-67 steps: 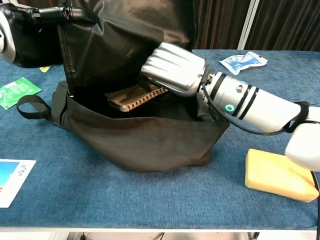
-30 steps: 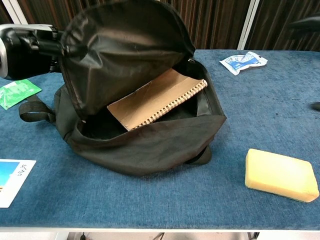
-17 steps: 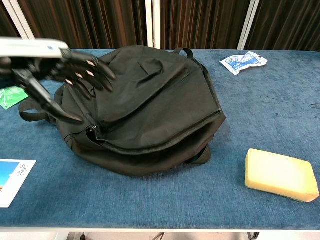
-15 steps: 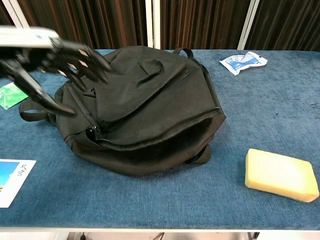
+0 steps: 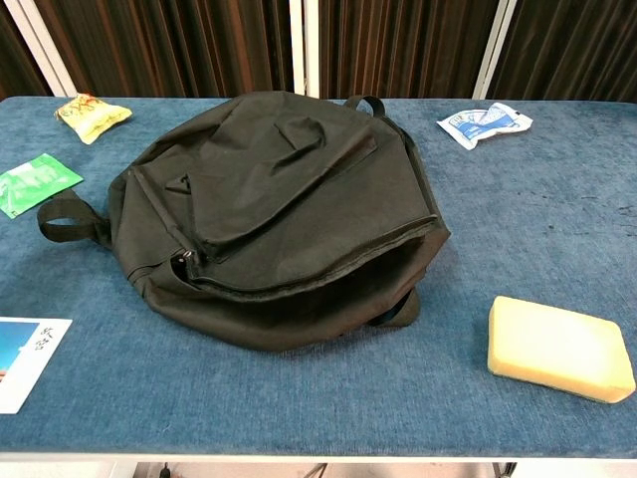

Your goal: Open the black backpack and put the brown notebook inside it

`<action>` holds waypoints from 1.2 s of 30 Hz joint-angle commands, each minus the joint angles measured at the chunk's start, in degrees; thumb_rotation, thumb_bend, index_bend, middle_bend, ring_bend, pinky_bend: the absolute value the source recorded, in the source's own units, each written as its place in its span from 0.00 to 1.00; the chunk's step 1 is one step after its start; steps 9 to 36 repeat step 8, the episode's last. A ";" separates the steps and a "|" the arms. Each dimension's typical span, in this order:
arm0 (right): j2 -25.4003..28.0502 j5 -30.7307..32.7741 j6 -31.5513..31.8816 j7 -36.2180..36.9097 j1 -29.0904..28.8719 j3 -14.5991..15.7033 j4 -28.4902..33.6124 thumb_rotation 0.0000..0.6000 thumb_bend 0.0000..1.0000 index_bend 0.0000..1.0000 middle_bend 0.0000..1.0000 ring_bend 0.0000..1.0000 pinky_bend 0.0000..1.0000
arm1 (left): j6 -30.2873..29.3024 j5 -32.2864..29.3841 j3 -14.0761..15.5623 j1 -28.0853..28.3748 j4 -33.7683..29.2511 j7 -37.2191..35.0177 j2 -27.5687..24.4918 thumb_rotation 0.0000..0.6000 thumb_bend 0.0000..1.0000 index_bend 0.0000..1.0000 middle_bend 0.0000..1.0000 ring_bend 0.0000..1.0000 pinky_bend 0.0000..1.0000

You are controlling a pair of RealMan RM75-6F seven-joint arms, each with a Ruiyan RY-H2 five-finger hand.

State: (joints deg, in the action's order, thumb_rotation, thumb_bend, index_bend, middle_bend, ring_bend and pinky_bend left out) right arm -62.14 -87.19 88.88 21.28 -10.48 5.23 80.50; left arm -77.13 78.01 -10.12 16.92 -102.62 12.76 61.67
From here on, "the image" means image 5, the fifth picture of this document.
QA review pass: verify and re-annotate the blue table cloth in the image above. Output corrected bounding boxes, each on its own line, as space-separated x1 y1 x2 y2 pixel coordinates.
0 96 637 459

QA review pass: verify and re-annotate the white frame post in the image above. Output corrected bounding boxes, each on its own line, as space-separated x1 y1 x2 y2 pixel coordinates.
4 0 79 99
472 0 519 100
288 0 320 99

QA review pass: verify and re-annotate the black fabric backpack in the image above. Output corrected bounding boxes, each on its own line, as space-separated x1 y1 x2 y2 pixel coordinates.
37 92 453 353

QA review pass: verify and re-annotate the yellow sponge block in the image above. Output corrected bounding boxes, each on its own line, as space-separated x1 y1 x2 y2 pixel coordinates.
487 295 637 405

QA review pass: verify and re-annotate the green flat packet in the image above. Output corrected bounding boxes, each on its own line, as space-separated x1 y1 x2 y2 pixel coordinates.
0 152 85 220

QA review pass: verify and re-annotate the dark pleated curtain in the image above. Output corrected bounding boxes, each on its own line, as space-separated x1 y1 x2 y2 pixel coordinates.
34 0 295 99
490 0 637 104
318 0 499 100
0 0 51 101

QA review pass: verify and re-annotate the blue white packet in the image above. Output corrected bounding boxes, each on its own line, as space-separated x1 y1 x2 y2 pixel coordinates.
436 102 533 150

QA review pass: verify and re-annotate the yellow snack packet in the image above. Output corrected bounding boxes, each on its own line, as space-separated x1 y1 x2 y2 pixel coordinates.
53 93 134 145

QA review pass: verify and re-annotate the photo postcard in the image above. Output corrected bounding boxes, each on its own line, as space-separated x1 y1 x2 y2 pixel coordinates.
0 316 74 415

